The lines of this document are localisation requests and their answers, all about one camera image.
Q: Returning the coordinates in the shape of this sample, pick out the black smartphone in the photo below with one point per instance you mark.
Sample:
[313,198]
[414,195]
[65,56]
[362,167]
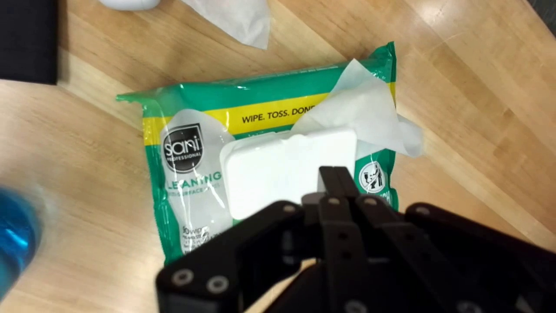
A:
[28,40]

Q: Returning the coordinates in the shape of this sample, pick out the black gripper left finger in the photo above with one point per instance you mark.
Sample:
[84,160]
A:
[235,268]

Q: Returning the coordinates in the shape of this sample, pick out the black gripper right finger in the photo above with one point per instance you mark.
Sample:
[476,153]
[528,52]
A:
[424,259]

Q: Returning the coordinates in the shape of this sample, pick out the blue water bottle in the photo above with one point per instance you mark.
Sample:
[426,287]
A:
[19,237]

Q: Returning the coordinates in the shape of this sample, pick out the loose white wipe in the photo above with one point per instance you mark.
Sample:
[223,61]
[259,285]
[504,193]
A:
[247,21]

